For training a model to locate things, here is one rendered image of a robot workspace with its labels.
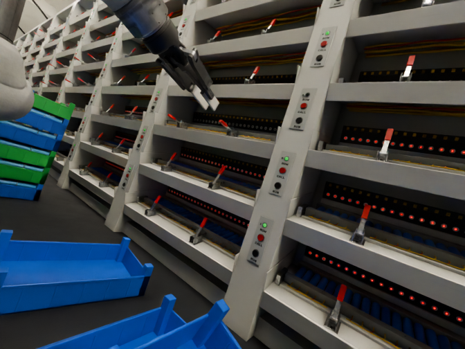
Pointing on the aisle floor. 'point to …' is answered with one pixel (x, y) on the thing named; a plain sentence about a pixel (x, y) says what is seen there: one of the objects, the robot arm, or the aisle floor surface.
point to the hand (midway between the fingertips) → (205, 97)
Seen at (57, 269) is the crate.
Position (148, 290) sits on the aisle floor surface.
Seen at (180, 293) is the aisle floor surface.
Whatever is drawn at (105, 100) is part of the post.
